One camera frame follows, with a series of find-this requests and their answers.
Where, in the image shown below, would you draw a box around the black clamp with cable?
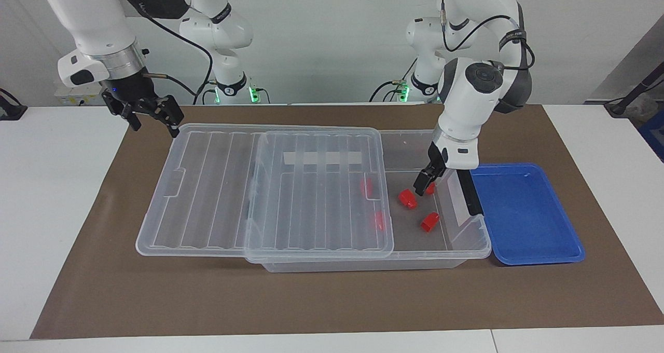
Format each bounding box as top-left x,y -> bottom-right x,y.
0,88 -> 27,121

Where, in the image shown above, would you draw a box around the black arm base cables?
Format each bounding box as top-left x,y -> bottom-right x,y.
369,78 -> 418,103

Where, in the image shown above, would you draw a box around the clear plastic storage box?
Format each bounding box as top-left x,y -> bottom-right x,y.
246,129 -> 492,274

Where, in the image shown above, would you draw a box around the black stand pole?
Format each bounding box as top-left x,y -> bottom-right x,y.
604,62 -> 664,117

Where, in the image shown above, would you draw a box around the white power socket strip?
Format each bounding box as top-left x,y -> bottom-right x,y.
54,80 -> 112,107

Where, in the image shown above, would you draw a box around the clear ribbed plastic lid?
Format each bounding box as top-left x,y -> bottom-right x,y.
135,123 -> 395,264

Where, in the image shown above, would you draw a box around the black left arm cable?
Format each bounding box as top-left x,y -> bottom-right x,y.
440,0 -> 535,72

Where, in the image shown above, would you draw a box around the brown table mat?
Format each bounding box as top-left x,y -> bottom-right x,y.
30,103 -> 664,340

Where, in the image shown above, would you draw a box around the blue crate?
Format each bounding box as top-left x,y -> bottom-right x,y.
638,109 -> 664,162

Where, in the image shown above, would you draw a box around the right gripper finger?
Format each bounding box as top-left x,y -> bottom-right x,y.
150,96 -> 185,137
102,89 -> 142,131

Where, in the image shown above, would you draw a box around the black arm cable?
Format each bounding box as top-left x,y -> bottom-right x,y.
440,0 -> 535,72
115,0 -> 214,105

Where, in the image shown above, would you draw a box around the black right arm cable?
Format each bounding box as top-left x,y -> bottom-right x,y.
115,0 -> 214,105

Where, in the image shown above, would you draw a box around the dark box latch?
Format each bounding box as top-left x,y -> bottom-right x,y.
455,169 -> 485,217

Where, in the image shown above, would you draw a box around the blue plastic tray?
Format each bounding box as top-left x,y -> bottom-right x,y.
469,162 -> 587,266

